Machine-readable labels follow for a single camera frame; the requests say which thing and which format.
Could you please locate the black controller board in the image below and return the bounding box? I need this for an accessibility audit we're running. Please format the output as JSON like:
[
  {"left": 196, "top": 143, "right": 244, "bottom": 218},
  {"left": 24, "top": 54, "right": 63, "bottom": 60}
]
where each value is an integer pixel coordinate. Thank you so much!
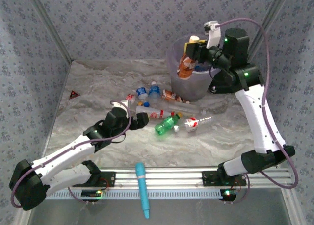
[
  {"left": 81, "top": 189, "right": 103, "bottom": 199},
  {"left": 220, "top": 188, "right": 237, "bottom": 201}
]

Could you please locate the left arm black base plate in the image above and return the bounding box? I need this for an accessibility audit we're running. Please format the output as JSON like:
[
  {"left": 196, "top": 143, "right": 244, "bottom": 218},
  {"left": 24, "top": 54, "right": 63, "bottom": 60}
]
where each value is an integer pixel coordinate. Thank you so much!
[{"left": 97, "top": 170, "right": 116, "bottom": 188}]

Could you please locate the long clear plastic bottle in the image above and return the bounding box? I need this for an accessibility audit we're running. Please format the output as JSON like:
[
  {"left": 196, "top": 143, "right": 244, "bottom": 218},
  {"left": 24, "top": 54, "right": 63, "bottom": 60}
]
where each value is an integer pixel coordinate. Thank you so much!
[{"left": 161, "top": 102, "right": 208, "bottom": 115}]

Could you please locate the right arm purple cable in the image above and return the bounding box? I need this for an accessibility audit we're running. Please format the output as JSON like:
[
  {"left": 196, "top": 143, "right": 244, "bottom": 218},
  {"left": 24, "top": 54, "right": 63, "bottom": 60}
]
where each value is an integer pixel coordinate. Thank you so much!
[{"left": 217, "top": 17, "right": 300, "bottom": 205}]

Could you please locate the blue label clear bottle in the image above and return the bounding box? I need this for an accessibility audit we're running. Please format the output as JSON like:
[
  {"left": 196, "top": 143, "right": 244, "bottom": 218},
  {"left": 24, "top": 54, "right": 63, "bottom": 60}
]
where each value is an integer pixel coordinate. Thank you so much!
[{"left": 136, "top": 87, "right": 151, "bottom": 107}]

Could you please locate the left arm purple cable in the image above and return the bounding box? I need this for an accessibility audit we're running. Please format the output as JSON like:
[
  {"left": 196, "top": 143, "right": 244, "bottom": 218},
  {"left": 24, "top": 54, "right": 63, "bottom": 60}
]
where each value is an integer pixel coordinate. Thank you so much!
[{"left": 11, "top": 100, "right": 132, "bottom": 208}]

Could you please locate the slotted white cable duct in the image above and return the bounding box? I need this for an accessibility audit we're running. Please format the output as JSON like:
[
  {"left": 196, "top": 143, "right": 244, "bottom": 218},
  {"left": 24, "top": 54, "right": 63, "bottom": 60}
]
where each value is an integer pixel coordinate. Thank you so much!
[{"left": 46, "top": 188, "right": 223, "bottom": 200}]

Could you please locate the red label clear bottle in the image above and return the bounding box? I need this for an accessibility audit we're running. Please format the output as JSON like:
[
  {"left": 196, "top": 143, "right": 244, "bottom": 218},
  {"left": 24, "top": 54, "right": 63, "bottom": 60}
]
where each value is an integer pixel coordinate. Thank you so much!
[{"left": 125, "top": 93, "right": 144, "bottom": 107}]

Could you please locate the aluminium corner post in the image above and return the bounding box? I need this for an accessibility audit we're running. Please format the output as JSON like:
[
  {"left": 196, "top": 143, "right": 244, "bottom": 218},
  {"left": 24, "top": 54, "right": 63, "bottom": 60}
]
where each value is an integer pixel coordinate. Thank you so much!
[
  {"left": 246, "top": 0, "right": 294, "bottom": 61},
  {"left": 24, "top": 0, "right": 74, "bottom": 64}
]

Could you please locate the green plastic bottle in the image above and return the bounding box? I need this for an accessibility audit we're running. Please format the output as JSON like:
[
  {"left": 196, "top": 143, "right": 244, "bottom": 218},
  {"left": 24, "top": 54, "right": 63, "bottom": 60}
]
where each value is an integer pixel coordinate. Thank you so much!
[{"left": 154, "top": 112, "right": 184, "bottom": 136}]

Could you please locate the left gripper thin black wire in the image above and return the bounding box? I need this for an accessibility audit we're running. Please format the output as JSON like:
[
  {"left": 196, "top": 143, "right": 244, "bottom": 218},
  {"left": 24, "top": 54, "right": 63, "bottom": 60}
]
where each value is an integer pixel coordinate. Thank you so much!
[{"left": 106, "top": 134, "right": 126, "bottom": 144}]

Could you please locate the turquoise cylindrical tool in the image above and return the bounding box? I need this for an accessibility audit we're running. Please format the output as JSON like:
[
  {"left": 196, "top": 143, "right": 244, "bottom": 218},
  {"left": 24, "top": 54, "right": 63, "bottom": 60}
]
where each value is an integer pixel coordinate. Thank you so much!
[{"left": 135, "top": 162, "right": 151, "bottom": 220}]

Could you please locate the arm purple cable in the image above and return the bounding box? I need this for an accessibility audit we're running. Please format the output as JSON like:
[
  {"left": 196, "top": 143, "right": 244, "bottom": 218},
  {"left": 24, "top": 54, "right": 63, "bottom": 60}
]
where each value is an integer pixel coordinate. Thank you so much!
[
  {"left": 11, "top": 100, "right": 132, "bottom": 208},
  {"left": 217, "top": 17, "right": 300, "bottom": 205}
]

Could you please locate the white bottle with red label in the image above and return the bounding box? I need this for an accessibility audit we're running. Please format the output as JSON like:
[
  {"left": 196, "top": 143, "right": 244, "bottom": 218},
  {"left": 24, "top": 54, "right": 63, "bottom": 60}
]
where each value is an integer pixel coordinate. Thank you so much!
[{"left": 135, "top": 105, "right": 165, "bottom": 120}]

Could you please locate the aluminium mounting rail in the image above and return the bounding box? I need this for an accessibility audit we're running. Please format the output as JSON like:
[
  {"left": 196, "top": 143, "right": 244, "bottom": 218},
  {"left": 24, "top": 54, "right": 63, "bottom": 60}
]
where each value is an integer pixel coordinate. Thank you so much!
[{"left": 45, "top": 166, "right": 294, "bottom": 190}]

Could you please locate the red black power wire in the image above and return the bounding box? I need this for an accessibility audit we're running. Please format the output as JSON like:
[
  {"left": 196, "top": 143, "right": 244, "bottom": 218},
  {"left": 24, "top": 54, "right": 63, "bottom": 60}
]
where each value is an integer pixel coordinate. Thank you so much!
[
  {"left": 230, "top": 177, "right": 247, "bottom": 190},
  {"left": 99, "top": 178, "right": 110, "bottom": 192}
]

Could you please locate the brown coffee bottle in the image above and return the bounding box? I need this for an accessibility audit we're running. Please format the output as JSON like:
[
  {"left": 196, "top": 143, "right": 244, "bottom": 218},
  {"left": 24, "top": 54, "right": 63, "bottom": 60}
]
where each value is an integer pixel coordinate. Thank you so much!
[
  {"left": 160, "top": 89, "right": 191, "bottom": 104},
  {"left": 177, "top": 35, "right": 200, "bottom": 80}
]

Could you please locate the crushed red white bottle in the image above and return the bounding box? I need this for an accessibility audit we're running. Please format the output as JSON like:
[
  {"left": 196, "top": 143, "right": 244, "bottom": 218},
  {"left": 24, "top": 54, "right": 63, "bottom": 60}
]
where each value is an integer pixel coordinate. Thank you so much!
[{"left": 184, "top": 116, "right": 213, "bottom": 133}]

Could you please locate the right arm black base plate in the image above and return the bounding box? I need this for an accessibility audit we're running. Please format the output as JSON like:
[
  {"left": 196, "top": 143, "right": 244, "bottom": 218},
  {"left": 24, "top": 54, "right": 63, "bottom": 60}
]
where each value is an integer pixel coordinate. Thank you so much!
[{"left": 201, "top": 170, "right": 247, "bottom": 187}]

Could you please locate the translucent purple plastic bin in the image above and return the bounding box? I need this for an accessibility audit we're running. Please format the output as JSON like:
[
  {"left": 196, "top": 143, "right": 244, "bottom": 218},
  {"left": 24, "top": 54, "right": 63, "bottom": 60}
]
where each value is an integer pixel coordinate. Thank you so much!
[{"left": 166, "top": 36, "right": 223, "bottom": 102}]

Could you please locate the blue bottle with white cap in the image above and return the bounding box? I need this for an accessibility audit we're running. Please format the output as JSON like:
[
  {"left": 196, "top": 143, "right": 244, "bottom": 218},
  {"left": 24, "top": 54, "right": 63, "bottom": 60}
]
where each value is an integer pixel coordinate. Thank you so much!
[{"left": 148, "top": 81, "right": 161, "bottom": 104}]

